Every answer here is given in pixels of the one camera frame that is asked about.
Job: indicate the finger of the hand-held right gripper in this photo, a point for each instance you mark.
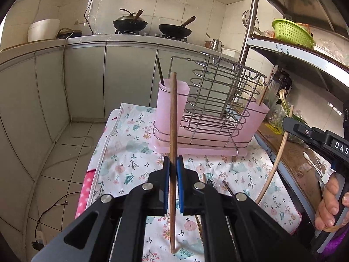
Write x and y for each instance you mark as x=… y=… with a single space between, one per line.
x=293 y=127

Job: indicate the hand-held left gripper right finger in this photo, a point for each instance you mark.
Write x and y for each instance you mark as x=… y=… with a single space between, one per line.
x=180 y=185

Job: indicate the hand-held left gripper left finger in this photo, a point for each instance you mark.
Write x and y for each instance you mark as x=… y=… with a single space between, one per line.
x=166 y=180

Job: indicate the light wooden chopstick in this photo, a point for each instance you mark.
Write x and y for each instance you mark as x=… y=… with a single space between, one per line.
x=263 y=95
x=204 y=178

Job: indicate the pink plastic utensil cup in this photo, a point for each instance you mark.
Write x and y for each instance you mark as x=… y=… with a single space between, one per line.
x=256 y=117
x=163 y=109

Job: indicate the pale bamboo chopstick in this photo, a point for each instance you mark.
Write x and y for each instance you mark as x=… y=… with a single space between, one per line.
x=275 y=166

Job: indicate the pink plastic drip tray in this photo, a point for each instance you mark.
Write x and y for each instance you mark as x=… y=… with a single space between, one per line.
x=207 y=148

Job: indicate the brown wooden chopstick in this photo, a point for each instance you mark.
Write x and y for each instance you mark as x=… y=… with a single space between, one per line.
x=172 y=114

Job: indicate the person's right hand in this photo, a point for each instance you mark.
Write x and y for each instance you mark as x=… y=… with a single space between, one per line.
x=327 y=210

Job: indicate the bag of green vegetables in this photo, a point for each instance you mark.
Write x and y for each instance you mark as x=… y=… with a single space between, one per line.
x=275 y=114

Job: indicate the green onions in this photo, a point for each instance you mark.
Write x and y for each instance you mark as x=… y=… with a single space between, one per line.
x=283 y=101

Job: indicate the small white plastic spoon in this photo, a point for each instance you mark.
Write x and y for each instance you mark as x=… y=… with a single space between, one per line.
x=306 y=155

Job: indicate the floral printed cloth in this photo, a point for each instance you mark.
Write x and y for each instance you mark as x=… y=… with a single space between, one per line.
x=131 y=152

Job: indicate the black blender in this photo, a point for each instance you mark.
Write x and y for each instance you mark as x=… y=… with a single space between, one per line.
x=282 y=83

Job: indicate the dark thin chopstick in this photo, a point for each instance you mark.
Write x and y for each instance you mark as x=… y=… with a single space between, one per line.
x=227 y=187
x=160 y=71

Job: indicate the pink dotted cloth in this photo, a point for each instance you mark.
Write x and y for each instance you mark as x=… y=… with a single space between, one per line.
x=86 y=191

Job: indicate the white plastic tray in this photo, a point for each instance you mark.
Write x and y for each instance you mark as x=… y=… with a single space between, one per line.
x=327 y=50

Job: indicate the green plastic basket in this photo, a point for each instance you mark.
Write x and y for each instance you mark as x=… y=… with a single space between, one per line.
x=291 y=32

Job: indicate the white plastic container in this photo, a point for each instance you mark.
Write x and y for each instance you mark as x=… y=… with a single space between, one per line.
x=230 y=51

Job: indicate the small metal pot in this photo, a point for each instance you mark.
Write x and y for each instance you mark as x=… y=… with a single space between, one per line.
x=216 y=45

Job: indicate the metal shelf rack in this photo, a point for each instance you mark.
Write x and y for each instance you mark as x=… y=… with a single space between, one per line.
x=252 y=19

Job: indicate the metal skimmer ladle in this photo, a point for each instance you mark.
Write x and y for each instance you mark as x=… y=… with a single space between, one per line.
x=247 y=19

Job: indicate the grey kitchen cabinet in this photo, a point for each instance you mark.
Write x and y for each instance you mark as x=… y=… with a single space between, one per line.
x=81 y=82

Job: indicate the power strip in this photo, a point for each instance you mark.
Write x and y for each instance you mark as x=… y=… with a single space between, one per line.
x=40 y=240

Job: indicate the gas stove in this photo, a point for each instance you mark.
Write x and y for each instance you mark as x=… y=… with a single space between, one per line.
x=152 y=34

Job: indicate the black wok with lid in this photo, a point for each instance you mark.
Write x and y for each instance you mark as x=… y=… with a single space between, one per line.
x=129 y=24

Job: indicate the white plastic bucket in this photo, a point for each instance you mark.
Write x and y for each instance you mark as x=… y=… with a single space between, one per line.
x=43 y=31

